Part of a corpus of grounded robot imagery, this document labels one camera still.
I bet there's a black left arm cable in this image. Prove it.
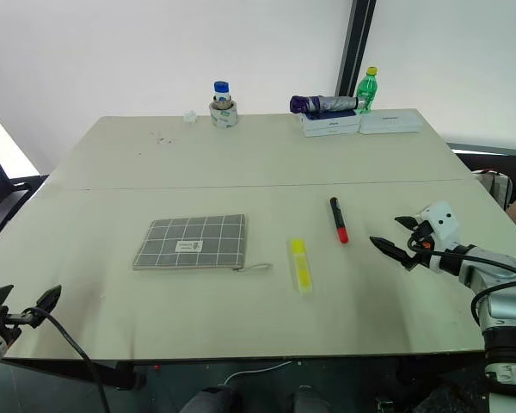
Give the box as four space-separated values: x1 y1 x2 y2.
22 306 113 413

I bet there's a wide printed tape roll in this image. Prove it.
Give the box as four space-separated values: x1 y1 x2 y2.
208 99 240 130

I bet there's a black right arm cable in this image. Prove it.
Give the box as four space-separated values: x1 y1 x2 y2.
407 234 516 333

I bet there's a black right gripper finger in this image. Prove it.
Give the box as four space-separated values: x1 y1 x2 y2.
394 214 423 231
369 235 415 271

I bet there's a black marker with red cap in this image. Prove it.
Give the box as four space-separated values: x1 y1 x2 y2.
329 196 350 245

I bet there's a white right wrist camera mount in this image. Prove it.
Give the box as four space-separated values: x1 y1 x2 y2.
415 200 462 253

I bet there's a black metal rack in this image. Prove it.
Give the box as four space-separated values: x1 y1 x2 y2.
0 132 49 238

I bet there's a black vertical frame post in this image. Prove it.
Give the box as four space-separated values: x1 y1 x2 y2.
335 0 378 98

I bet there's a green plastic bottle yellow cap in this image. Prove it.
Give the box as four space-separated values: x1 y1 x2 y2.
354 65 380 114

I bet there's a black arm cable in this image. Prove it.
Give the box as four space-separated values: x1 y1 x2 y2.
407 234 516 333
22 306 113 413

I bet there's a yellow highlighter pen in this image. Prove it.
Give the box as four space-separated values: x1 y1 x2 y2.
290 237 315 296

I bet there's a grey checkered pencil pouch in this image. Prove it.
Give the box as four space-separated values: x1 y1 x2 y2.
132 213 273 274

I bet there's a thin white cable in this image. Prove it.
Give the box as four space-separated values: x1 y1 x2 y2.
222 361 294 386

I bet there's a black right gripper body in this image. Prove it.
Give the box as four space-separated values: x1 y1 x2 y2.
405 220 435 271

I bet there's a white box with blue lid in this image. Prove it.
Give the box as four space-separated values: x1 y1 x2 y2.
301 108 362 139

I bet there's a black table clamp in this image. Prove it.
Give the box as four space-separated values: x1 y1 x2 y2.
89 362 148 391

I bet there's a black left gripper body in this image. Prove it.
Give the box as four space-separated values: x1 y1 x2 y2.
0 305 40 343

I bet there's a folded purple grey umbrella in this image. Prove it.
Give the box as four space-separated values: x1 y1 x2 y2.
289 94 367 115

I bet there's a flat white box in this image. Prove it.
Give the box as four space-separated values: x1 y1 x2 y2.
358 108 424 135

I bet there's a small bottle with blue cap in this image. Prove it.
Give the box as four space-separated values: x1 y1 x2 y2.
212 80 235 109

